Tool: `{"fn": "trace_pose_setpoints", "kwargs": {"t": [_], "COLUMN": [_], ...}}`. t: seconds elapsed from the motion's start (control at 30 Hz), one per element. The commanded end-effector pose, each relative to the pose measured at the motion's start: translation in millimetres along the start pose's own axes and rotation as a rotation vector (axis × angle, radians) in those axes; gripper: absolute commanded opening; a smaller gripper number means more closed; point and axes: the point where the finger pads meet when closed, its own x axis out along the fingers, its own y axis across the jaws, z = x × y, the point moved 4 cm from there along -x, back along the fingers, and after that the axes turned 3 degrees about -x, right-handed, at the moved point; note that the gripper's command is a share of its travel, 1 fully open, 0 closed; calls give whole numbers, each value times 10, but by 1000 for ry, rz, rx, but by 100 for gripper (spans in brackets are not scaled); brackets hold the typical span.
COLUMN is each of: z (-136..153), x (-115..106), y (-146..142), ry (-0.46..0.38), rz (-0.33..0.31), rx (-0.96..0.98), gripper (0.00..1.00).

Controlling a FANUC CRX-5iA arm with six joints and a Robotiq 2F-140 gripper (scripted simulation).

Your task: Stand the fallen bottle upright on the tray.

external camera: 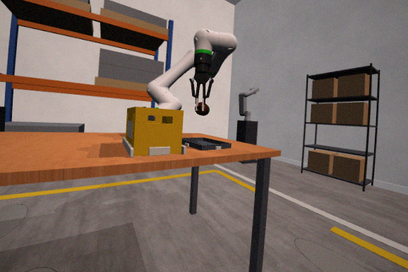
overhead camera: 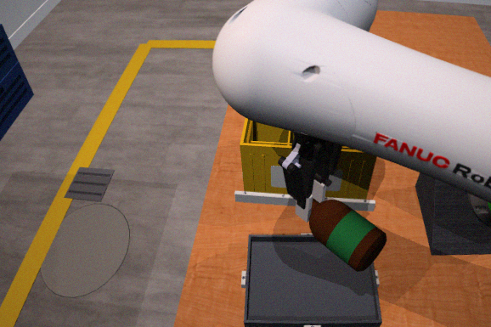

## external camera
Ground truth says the yellow crate with dividers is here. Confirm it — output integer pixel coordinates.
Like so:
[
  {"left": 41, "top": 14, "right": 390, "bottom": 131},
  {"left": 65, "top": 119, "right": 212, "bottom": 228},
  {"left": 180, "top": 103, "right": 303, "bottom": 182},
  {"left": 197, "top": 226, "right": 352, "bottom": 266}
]
[{"left": 126, "top": 107, "right": 184, "bottom": 156}]

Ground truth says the brown bottle with green label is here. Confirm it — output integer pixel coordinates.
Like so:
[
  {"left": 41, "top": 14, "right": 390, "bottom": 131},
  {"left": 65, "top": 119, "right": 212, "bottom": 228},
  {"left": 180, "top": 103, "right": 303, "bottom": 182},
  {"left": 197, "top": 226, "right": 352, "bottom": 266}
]
[{"left": 195, "top": 102, "right": 210, "bottom": 116}]

